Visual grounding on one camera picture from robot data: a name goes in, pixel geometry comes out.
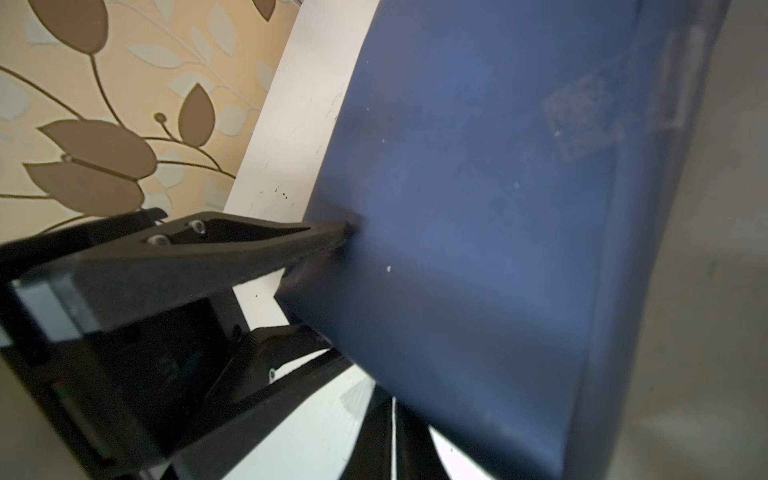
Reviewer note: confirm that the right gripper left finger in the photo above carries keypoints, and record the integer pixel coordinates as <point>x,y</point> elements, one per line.
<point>371,457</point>

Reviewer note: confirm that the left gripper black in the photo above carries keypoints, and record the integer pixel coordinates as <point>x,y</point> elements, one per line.
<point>119,329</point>

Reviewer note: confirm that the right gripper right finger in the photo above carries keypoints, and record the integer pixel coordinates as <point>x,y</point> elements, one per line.
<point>415,452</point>

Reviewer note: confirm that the light blue wrapping paper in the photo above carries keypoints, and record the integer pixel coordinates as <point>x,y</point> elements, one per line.
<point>510,168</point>

